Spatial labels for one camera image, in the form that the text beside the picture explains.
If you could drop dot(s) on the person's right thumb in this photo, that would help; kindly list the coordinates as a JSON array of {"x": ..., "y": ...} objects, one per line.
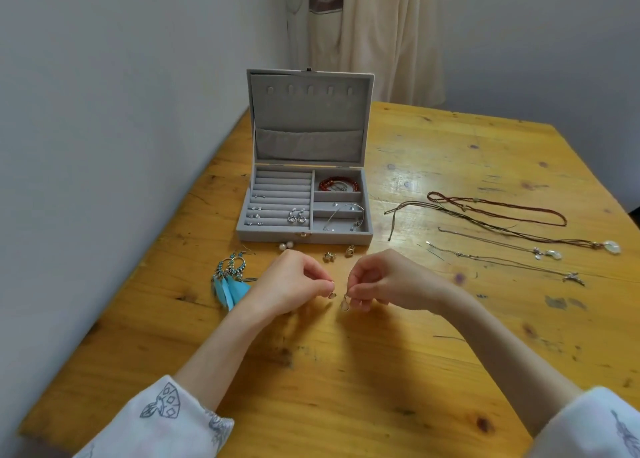
[{"x": 362, "y": 290}]

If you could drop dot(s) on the person's left hand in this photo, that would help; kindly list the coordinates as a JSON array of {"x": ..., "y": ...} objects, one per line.
[{"x": 285, "y": 285}]

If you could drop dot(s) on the person's right hand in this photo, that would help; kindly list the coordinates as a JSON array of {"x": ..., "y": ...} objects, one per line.
[{"x": 400, "y": 285}]

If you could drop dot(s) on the silver drop earring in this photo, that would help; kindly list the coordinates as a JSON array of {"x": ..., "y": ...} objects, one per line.
[
  {"x": 291, "y": 217},
  {"x": 301, "y": 218}
]

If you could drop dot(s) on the white patterned left sleeve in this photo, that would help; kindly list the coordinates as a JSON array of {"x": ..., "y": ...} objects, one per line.
[{"x": 160, "y": 422}]

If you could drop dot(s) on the person's left thumb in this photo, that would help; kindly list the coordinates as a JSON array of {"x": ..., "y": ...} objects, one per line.
[{"x": 317, "y": 293}]

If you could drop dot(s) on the person's left forearm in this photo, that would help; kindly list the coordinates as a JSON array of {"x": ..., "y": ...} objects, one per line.
[{"x": 220, "y": 352}]

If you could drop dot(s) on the silver open bangle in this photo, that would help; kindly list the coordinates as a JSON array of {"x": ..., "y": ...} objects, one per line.
[{"x": 334, "y": 216}]

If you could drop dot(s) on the small gold earring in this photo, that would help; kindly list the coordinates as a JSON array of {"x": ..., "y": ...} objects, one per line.
[
  {"x": 350, "y": 251},
  {"x": 328, "y": 257}
]

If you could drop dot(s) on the cream curtain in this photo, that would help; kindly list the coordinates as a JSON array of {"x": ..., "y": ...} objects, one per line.
[{"x": 385, "y": 38}]

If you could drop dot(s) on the blue feather hoop earring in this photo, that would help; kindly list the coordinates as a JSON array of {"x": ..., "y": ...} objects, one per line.
[
  {"x": 239, "y": 291},
  {"x": 220, "y": 289}
]

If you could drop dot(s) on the white patterned right sleeve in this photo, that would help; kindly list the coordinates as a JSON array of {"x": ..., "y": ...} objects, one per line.
[{"x": 597, "y": 425}]

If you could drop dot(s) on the white patterned sleeve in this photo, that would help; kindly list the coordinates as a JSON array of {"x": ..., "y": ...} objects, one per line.
[
  {"x": 160, "y": 422},
  {"x": 597, "y": 425}
]

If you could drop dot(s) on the person's right forearm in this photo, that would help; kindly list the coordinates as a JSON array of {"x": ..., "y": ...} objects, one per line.
[{"x": 505, "y": 357}]

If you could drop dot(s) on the grey open jewelry box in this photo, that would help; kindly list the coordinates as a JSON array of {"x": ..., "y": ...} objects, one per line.
[{"x": 307, "y": 123}]

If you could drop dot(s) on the group of small silver studs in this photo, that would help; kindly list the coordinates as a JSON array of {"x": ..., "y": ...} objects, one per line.
[{"x": 256, "y": 216}]

